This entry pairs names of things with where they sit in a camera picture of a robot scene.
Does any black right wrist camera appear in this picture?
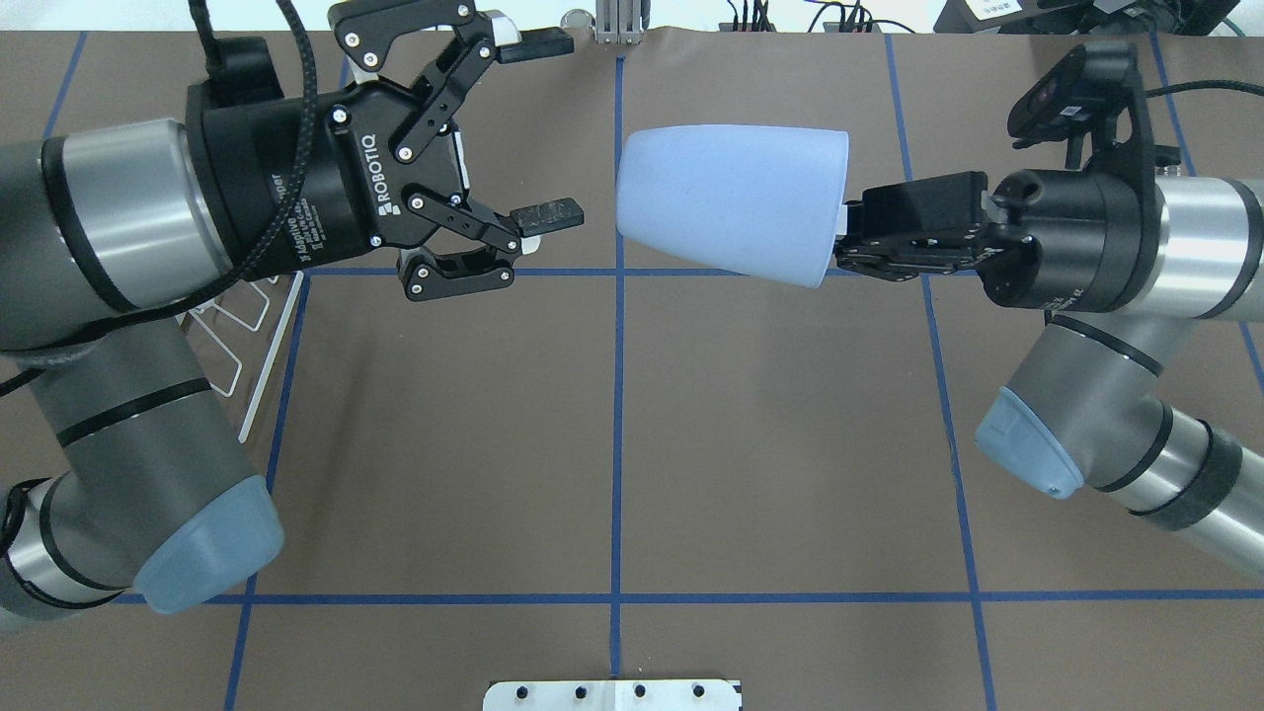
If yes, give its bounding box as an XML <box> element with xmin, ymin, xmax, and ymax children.
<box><xmin>1006</xmin><ymin>40</ymin><xmax>1157</xmax><ymax>178</ymax></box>

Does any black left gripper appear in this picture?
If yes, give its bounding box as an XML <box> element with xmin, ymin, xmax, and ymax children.
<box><xmin>187</xmin><ymin>1</ymin><xmax>586</xmax><ymax>302</ymax></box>

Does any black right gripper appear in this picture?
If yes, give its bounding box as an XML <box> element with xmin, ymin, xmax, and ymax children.
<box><xmin>834</xmin><ymin>170</ymin><xmax>1144</xmax><ymax>312</ymax></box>

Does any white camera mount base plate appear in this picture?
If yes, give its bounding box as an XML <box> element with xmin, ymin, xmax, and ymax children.
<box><xmin>482</xmin><ymin>678</ymin><xmax>744</xmax><ymax>710</ymax></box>

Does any black braided left wrist cable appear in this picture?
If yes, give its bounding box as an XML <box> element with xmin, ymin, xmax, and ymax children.
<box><xmin>0</xmin><ymin>0</ymin><xmax>319</xmax><ymax>396</ymax></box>

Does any white wire cup holder rack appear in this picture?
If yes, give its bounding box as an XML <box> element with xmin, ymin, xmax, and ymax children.
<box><xmin>177</xmin><ymin>272</ymin><xmax>305</xmax><ymax>442</ymax></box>

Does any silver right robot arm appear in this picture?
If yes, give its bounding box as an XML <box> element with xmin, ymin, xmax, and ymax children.
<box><xmin>836</xmin><ymin>170</ymin><xmax>1261</xmax><ymax>576</ymax></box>

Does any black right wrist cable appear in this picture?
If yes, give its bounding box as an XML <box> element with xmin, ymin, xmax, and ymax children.
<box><xmin>1145</xmin><ymin>81</ymin><xmax>1264</xmax><ymax>100</ymax></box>

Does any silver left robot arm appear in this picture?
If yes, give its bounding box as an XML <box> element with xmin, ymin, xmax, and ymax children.
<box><xmin>1</xmin><ymin>1</ymin><xmax>584</xmax><ymax>634</ymax></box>

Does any light blue plastic cup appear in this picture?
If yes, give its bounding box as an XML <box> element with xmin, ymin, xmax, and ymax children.
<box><xmin>616</xmin><ymin>124</ymin><xmax>849</xmax><ymax>288</ymax></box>

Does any aluminium frame post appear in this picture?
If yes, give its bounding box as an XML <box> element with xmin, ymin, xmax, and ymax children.
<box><xmin>592</xmin><ymin>0</ymin><xmax>652</xmax><ymax>46</ymax></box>

